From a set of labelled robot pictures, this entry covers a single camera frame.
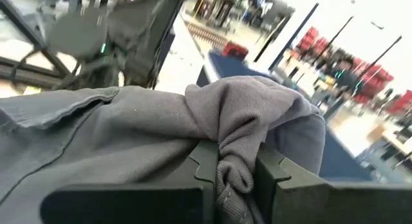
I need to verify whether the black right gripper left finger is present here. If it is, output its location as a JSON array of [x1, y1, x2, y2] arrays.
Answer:
[[40, 139, 220, 224]]

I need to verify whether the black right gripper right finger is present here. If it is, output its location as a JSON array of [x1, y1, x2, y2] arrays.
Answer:
[[253, 143, 412, 224]]

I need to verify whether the grey sweatshirt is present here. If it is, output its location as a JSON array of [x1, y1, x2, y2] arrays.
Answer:
[[0, 75, 326, 224]]

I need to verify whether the red storage bin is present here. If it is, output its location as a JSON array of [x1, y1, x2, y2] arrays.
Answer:
[[295, 26, 335, 57], [387, 89, 412, 116], [353, 58, 395, 105], [221, 41, 249, 60]]

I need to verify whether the striped fabric basket with label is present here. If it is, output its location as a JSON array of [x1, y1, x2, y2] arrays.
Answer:
[[195, 49, 374, 183]]

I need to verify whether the black frame pole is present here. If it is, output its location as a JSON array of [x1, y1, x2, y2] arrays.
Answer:
[[268, 2, 320, 71], [356, 35, 403, 80], [311, 15, 355, 66]]

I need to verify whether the black frame beam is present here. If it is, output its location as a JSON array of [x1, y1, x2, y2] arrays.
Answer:
[[0, 0, 73, 88]]

